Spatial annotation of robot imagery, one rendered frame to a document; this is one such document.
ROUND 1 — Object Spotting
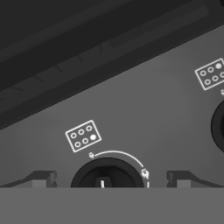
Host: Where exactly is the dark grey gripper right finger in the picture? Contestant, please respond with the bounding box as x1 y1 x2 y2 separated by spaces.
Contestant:
166 170 224 189

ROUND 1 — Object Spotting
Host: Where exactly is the black stove knob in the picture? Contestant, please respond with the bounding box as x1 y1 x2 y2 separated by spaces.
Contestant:
70 157 146 189
210 99 224 153

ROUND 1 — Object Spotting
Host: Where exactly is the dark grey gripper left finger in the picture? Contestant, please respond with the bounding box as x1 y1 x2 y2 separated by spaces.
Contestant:
0 170 58 189

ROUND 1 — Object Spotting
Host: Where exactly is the grey stove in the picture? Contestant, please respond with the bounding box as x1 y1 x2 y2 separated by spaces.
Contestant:
0 0 224 189

